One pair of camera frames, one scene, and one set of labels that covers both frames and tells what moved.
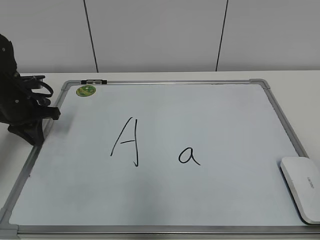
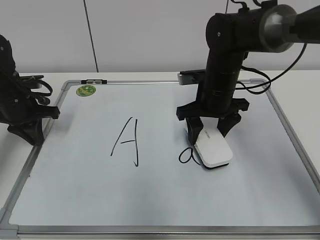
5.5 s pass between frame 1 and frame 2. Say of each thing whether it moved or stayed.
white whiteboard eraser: moved
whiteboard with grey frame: stayed
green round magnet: stayed
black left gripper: stayed
